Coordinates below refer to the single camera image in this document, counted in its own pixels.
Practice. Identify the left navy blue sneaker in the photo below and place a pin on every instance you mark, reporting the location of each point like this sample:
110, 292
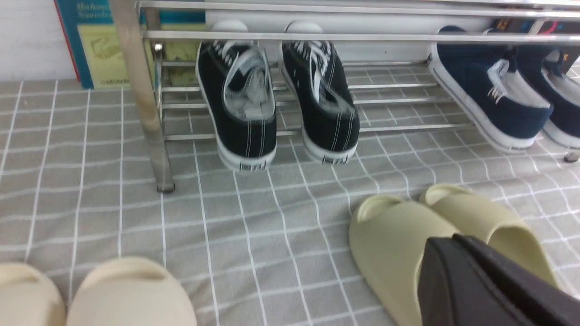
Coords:
486, 83

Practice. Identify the grey checked tablecloth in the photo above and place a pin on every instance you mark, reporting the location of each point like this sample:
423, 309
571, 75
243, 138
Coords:
266, 248

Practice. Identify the right navy blue sneaker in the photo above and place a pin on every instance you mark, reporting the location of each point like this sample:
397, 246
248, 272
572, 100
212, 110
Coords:
541, 66

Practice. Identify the black computer vision book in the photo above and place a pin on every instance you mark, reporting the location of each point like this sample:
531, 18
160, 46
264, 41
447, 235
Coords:
570, 52

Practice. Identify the right olive green slipper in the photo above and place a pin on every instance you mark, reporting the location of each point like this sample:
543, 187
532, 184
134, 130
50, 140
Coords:
492, 223

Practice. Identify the teal and yellow book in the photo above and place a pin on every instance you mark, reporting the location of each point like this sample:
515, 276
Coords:
95, 50

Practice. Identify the right cream slipper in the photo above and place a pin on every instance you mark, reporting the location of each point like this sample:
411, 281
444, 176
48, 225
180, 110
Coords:
131, 291

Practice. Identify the navy blue sneaker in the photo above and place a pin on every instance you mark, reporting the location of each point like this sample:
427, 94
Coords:
486, 83
541, 66

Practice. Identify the cream slipper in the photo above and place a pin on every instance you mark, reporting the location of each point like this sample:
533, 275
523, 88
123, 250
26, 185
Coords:
29, 298
131, 291

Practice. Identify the black canvas sneaker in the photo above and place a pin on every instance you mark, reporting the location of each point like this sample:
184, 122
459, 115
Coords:
315, 74
234, 79

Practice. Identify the stainless steel shoe rack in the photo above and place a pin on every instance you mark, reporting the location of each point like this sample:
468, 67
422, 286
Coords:
383, 48

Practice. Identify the olive green slipper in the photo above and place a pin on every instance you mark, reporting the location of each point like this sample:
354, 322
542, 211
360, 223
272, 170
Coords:
492, 223
387, 237

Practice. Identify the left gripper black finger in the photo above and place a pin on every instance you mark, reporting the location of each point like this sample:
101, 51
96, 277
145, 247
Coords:
464, 282

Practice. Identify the left cream slipper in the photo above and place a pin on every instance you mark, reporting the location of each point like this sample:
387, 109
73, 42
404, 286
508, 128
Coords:
29, 298

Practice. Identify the left olive green slipper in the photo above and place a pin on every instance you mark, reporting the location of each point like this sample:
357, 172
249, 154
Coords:
387, 237

